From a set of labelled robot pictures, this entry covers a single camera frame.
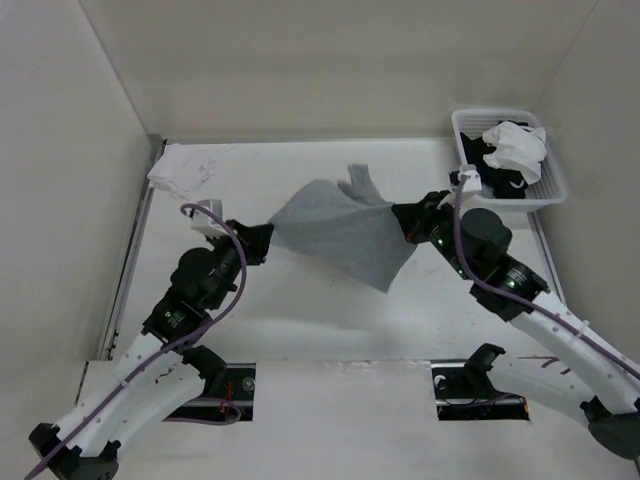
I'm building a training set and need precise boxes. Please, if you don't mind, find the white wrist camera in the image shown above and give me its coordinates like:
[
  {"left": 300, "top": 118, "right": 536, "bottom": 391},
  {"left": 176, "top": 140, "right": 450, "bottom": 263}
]
[
  {"left": 449, "top": 165, "right": 482, "bottom": 197},
  {"left": 181, "top": 199, "right": 226, "bottom": 238}
]

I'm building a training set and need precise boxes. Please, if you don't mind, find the metal table edge rail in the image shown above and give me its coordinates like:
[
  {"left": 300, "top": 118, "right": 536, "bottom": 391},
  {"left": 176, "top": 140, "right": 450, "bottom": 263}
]
[{"left": 96, "top": 134, "right": 167, "bottom": 361}]

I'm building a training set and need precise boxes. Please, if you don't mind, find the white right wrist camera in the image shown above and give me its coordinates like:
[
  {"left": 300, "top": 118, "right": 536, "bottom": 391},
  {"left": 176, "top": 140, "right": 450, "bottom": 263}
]
[{"left": 449, "top": 165, "right": 482, "bottom": 197}]

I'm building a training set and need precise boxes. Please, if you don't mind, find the folded white tank top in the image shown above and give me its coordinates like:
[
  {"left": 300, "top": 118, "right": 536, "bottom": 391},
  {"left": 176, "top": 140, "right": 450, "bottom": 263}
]
[{"left": 147, "top": 144, "right": 217, "bottom": 200}]

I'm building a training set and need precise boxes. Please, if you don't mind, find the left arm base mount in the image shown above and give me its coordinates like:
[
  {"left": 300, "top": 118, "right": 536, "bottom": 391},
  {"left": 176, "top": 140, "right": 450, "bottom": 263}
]
[{"left": 165, "top": 363, "right": 257, "bottom": 426}]

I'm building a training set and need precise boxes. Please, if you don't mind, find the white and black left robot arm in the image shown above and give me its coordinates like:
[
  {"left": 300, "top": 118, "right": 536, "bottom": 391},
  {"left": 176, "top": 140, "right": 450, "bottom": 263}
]
[{"left": 27, "top": 220, "right": 274, "bottom": 479}]

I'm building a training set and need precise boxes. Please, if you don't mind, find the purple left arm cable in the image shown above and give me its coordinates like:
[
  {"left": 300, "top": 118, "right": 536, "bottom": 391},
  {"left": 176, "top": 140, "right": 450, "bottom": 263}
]
[{"left": 24, "top": 202, "right": 249, "bottom": 480}]

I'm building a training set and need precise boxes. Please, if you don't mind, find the black garment in basket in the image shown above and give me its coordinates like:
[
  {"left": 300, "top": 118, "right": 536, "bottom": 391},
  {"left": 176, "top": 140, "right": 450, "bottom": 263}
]
[{"left": 459, "top": 133, "right": 529, "bottom": 200}]

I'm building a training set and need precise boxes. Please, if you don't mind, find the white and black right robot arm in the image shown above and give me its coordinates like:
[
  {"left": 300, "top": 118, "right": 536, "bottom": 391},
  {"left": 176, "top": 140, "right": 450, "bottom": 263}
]
[{"left": 391, "top": 191, "right": 639, "bottom": 461}]

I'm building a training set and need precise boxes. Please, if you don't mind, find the white plastic laundry basket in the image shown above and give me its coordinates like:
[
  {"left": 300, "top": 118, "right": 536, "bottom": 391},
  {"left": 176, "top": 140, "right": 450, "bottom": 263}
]
[{"left": 451, "top": 108, "right": 568, "bottom": 213}]

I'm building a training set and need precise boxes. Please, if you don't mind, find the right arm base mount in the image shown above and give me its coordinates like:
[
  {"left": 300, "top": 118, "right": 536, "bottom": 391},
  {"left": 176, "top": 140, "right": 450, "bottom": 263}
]
[{"left": 431, "top": 344, "right": 530, "bottom": 421}]

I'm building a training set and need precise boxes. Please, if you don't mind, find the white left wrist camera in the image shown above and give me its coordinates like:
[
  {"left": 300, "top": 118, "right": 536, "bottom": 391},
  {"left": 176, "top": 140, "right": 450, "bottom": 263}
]
[{"left": 181, "top": 199, "right": 226, "bottom": 238}]

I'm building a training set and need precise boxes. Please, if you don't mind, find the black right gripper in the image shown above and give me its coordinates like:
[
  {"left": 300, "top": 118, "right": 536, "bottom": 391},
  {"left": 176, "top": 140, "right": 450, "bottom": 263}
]
[{"left": 392, "top": 189, "right": 475, "bottom": 278}]

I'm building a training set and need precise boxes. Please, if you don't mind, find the crumpled white tank top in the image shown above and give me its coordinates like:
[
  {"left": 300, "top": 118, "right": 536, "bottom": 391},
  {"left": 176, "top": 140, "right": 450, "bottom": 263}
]
[{"left": 482, "top": 121, "right": 547, "bottom": 185}]

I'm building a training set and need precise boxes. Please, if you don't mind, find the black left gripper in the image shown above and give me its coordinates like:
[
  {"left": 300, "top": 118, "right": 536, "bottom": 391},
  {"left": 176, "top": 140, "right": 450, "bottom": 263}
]
[{"left": 207, "top": 219, "right": 275, "bottom": 309}]

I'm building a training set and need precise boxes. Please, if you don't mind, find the grey tank top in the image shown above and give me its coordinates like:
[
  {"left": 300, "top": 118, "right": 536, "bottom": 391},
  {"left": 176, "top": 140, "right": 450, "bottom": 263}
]
[{"left": 269, "top": 164, "right": 416, "bottom": 293}]

